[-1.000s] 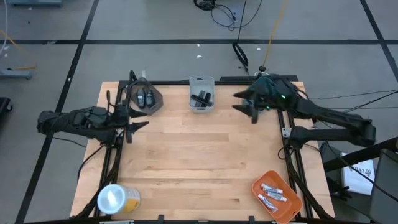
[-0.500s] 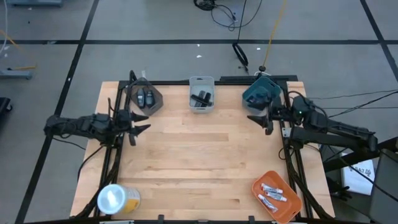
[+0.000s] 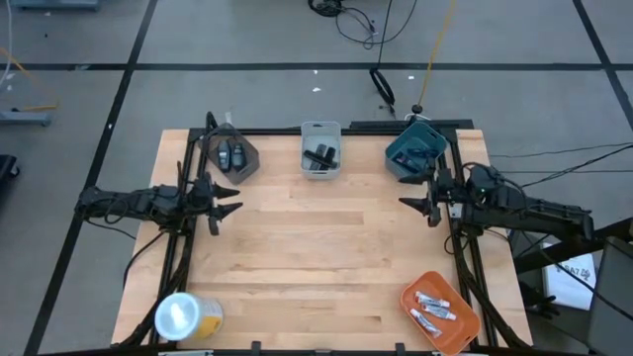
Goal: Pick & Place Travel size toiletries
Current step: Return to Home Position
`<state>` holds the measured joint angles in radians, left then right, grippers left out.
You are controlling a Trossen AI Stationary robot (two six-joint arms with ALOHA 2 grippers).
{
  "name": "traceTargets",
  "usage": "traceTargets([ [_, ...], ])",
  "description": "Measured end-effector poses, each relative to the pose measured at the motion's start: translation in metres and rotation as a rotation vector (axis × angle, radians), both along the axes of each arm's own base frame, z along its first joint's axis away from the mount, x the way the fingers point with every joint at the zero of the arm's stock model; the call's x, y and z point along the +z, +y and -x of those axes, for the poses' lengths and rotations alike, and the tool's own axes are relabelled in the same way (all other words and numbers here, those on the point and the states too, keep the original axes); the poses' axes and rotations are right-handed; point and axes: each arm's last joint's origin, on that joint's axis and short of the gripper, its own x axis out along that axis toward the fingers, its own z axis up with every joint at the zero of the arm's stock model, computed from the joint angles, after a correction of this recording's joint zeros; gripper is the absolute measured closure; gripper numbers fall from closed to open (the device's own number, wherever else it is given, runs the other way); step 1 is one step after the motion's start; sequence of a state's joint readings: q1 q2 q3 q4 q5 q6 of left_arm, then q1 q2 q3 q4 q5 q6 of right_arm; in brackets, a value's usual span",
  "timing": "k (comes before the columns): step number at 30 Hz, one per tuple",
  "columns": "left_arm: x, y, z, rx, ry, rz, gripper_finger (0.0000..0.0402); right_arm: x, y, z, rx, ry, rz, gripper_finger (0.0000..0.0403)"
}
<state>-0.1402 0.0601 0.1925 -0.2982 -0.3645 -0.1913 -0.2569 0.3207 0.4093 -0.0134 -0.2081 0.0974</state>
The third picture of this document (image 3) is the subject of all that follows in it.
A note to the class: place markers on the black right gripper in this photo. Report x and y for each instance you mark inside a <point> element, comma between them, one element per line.
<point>442,198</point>

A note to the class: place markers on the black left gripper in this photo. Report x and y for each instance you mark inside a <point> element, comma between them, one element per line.
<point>203,198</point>

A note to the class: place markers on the dark grey oval razor case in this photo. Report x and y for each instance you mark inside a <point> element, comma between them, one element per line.
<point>224,157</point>
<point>239,157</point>

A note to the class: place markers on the black comb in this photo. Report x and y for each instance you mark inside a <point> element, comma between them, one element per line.
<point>321,151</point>
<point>312,157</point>
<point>332,154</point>

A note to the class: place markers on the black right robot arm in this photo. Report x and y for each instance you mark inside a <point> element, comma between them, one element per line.
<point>534,215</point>

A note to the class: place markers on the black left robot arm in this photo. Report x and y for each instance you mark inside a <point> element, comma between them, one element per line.
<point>123,205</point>

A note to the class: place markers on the dark translucent plastic bin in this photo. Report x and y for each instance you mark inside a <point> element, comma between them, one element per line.
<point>249,163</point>

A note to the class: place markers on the teal plastic bin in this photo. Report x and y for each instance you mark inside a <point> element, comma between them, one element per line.
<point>415,136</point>

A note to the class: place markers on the small black round knob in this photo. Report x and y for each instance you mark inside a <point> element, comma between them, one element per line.
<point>417,109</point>

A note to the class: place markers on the light grey plastic bin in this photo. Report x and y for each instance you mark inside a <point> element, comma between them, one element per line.
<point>321,131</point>

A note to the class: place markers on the white yellow wipes canister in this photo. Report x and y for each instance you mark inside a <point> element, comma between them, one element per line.
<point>183,316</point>

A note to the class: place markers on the orange plastic bin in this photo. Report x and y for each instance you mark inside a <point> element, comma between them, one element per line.
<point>460,329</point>

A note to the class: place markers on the black diagonal beam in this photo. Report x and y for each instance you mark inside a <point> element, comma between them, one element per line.
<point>613,232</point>

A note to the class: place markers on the grey flat bar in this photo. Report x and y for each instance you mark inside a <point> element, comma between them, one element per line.
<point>25,117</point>

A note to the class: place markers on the black object on floor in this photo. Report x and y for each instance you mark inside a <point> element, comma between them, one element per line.
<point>6,170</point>

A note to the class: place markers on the grey floor object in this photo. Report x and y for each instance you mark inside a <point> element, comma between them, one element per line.
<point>54,4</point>

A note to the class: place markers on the black aluminium table frame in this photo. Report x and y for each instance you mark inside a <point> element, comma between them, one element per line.
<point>277,132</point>

